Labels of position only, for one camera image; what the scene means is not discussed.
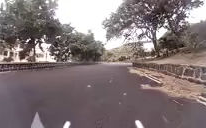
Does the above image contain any large spreading tree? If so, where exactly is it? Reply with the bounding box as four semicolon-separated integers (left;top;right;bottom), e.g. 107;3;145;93
102;0;205;58

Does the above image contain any dark asphalt road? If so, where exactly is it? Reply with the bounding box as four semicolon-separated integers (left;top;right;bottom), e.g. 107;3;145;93
0;62;206;128

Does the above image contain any low stone wall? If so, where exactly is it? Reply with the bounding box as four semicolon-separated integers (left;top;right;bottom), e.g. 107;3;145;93
0;61;99;74
132;61;206;84

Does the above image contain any robot's own part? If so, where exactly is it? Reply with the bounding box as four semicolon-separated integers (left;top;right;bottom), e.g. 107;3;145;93
62;120;72;128
134;119;145;128

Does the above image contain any row of trees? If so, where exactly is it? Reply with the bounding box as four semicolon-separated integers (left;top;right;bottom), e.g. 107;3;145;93
49;29;106;63

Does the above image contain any concrete kerb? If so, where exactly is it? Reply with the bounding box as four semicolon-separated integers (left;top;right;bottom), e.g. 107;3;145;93
141;73;206;112

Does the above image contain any wooded hill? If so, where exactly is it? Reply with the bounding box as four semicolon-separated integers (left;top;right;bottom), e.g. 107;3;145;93
160;13;206;51

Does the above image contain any dirt roadside strip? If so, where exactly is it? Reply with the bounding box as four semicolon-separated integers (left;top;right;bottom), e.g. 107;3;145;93
127;66;206;101

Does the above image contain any large leafy tree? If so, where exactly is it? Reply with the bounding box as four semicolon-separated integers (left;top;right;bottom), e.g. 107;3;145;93
0;0;75;63

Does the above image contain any white building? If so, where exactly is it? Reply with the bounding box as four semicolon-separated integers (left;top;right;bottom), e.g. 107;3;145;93
0;40;57;64

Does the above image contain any grassy slope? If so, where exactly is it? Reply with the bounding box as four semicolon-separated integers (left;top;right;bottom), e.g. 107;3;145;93
141;47;206;67

